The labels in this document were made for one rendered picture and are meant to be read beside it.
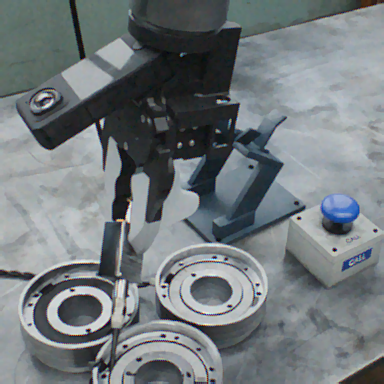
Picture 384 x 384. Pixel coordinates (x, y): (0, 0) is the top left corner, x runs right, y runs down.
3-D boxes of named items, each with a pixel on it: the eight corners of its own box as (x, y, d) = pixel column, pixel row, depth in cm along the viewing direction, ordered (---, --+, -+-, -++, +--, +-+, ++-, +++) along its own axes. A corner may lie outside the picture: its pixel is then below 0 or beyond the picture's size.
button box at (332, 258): (328, 290, 73) (335, 254, 71) (285, 249, 78) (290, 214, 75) (385, 261, 77) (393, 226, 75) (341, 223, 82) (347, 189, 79)
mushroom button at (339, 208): (332, 257, 74) (339, 219, 71) (307, 234, 76) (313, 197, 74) (361, 243, 76) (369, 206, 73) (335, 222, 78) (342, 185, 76)
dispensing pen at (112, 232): (81, 381, 58) (107, 181, 64) (106, 383, 62) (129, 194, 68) (105, 383, 58) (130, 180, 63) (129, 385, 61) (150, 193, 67)
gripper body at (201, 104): (229, 164, 62) (257, 33, 56) (140, 184, 57) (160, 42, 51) (183, 121, 67) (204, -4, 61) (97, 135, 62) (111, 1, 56)
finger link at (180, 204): (202, 256, 64) (211, 163, 61) (143, 274, 61) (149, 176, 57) (183, 239, 67) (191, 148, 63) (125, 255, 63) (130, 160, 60)
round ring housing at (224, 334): (276, 288, 73) (280, 258, 71) (246, 369, 64) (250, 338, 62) (178, 262, 75) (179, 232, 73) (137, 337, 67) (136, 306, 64)
